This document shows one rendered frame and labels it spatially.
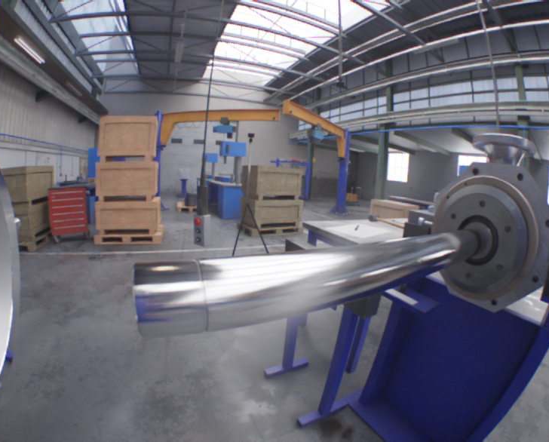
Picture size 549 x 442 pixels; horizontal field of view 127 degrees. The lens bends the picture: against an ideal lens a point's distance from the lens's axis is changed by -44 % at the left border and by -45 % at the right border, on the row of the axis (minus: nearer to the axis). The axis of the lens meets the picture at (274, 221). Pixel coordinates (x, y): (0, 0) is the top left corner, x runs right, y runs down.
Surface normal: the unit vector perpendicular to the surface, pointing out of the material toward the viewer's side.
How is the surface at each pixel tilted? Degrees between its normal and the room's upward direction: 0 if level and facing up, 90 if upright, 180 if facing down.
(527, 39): 90
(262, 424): 0
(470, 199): 90
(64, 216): 90
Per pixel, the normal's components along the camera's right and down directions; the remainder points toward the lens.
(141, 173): 0.39, 0.20
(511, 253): -0.90, 0.03
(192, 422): 0.07, -0.98
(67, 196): 0.69, 0.18
